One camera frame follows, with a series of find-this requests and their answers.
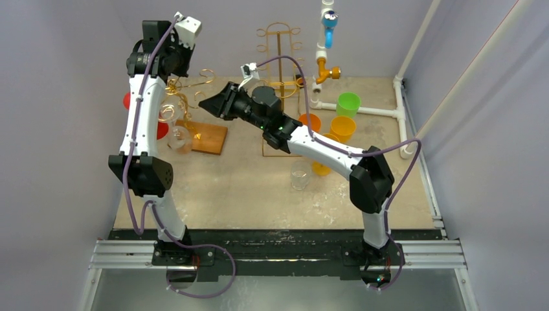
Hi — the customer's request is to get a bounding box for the gold swirl wine glass rack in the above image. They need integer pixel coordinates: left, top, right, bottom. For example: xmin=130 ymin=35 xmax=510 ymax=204
xmin=162 ymin=69 xmax=228 ymax=156

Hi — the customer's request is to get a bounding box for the clear stemmed glass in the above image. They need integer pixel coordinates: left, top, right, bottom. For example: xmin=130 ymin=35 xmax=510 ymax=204
xmin=159 ymin=101 xmax=192 ymax=154

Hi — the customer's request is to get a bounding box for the red plastic goblet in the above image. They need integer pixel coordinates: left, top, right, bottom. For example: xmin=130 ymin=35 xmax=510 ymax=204
xmin=123 ymin=91 xmax=170 ymax=141

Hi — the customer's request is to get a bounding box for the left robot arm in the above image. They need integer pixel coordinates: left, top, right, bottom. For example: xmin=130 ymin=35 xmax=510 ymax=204
xmin=108 ymin=14 xmax=202 ymax=265

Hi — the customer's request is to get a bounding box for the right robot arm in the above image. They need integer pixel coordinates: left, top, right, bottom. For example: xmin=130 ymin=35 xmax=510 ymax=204
xmin=199 ymin=82 xmax=395 ymax=264

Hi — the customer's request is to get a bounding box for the small black orange object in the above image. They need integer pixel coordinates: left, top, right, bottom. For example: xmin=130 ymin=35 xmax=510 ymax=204
xmin=294 ymin=74 xmax=306 ymax=89

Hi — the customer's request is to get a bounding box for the orange plastic goblet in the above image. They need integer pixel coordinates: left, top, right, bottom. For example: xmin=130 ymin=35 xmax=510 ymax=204
xmin=298 ymin=113 xmax=322 ymax=133

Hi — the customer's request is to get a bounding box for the small clear tumbler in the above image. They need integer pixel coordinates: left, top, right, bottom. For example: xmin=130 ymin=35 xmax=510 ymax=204
xmin=291 ymin=161 xmax=311 ymax=190

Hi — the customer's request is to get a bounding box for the orange faucet tap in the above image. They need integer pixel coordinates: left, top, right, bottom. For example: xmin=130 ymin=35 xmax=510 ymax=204
xmin=315 ymin=57 xmax=341 ymax=85

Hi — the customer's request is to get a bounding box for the yellow goblet front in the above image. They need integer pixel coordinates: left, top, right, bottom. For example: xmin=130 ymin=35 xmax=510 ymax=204
xmin=312 ymin=133 xmax=342 ymax=177

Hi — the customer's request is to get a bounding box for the yellow goblet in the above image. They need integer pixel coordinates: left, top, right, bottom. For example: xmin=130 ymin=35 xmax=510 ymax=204
xmin=312 ymin=133 xmax=342 ymax=177
xmin=330 ymin=115 xmax=357 ymax=143

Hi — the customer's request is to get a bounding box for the yellow goblet rear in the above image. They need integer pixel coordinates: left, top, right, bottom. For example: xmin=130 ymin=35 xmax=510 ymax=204
xmin=330 ymin=115 xmax=357 ymax=143

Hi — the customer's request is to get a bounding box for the green plastic cup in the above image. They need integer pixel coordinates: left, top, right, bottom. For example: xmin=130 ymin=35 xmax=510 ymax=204
xmin=336 ymin=92 xmax=361 ymax=119

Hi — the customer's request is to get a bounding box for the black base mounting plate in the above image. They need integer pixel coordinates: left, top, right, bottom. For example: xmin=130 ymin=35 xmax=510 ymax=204
xmin=107 ymin=229 xmax=405 ymax=285

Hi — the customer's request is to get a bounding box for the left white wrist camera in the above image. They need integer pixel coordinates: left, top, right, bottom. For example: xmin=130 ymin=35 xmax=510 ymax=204
xmin=174 ymin=12 xmax=202 ymax=50

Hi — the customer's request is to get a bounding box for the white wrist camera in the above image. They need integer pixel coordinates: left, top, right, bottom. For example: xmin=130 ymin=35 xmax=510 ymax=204
xmin=238 ymin=62 xmax=260 ymax=90
xmin=174 ymin=12 xmax=202 ymax=50

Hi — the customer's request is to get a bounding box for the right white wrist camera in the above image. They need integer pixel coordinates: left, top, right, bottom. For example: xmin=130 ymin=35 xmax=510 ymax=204
xmin=238 ymin=62 xmax=260 ymax=90

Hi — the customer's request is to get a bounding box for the gold tall wire rack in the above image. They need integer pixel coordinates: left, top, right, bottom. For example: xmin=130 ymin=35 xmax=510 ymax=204
xmin=256 ymin=22 xmax=306 ymax=157

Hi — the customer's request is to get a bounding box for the white pvc pipe frame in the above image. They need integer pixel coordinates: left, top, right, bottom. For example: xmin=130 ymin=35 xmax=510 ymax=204
xmin=306 ymin=1 xmax=440 ymax=142

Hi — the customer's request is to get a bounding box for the aluminium rail frame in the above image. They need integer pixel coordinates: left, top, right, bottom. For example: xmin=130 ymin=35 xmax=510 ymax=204
xmin=89 ymin=238 xmax=478 ymax=310

